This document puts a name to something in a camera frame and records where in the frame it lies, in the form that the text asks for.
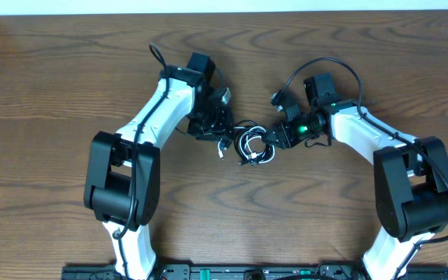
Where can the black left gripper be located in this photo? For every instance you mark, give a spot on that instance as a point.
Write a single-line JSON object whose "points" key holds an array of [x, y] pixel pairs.
{"points": [[223, 128]]}

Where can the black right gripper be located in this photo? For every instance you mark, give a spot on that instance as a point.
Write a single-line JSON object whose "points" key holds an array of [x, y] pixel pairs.
{"points": [[285, 138]]}

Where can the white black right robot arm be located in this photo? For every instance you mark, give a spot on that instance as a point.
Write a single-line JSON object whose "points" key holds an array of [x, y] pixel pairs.
{"points": [[410, 175]]}

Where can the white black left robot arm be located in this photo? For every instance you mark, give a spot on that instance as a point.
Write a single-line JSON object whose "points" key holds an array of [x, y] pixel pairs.
{"points": [[123, 177]]}

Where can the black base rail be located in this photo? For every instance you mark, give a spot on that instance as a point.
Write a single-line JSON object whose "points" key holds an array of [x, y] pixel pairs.
{"points": [[166, 271]]}

